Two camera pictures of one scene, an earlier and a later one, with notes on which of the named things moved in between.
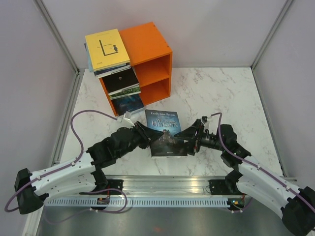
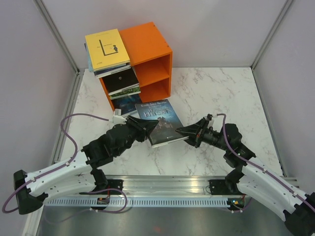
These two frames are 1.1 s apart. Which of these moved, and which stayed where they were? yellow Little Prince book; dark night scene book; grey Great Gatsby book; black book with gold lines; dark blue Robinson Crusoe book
Moved: grey Great Gatsby book; dark night scene book
Stayed: dark blue Robinson Crusoe book; black book with gold lines; yellow Little Prince book
